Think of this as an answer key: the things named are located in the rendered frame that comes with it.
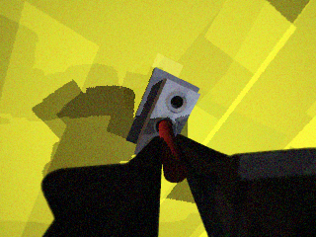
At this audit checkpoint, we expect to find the dark red peg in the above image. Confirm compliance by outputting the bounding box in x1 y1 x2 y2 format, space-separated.
158 119 188 183

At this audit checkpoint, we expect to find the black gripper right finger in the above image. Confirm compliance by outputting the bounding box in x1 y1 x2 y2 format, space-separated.
176 134 316 237

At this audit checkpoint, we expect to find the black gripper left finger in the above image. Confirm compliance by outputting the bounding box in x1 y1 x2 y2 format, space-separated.
40 136 162 237

